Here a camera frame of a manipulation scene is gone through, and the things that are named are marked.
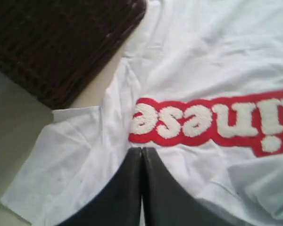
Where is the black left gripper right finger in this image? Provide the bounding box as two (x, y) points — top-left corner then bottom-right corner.
(141, 148), (230, 226)

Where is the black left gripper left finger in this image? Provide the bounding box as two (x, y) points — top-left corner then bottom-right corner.
(59, 148), (142, 226)

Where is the white t-shirt red lettering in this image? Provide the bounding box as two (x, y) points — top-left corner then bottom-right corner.
(0, 0), (283, 226)

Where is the dark brown wicker basket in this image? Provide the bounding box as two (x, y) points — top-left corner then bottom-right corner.
(0, 0), (147, 109)

